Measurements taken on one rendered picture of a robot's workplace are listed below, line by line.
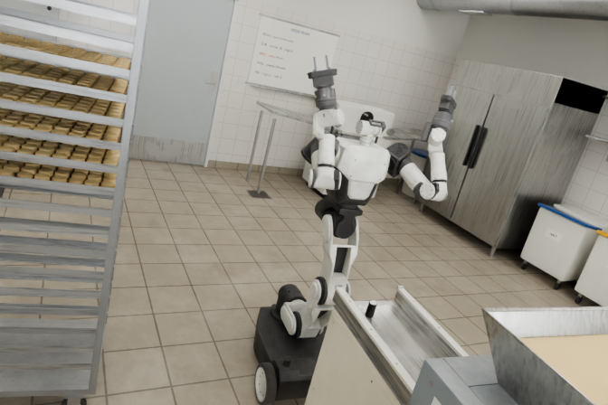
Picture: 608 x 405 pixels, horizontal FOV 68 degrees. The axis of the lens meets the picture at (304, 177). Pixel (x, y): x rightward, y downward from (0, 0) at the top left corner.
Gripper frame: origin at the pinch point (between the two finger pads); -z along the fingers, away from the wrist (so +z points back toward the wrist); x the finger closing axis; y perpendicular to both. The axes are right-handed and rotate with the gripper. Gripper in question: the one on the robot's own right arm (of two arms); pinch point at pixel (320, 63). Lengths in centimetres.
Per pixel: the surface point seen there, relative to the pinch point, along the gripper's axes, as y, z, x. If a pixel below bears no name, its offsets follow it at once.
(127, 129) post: 38, 18, -69
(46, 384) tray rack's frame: 29, 118, -130
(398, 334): 32, 104, 18
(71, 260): -4, 74, -132
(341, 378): 40, 116, -4
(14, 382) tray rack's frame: 33, 114, -141
